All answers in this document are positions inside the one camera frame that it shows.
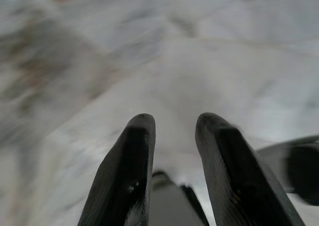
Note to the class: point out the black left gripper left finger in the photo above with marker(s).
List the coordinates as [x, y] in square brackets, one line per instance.
[124, 176]

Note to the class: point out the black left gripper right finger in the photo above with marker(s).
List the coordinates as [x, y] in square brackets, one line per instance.
[236, 181]

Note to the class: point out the dark robot foot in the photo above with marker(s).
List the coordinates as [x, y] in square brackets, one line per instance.
[304, 168]

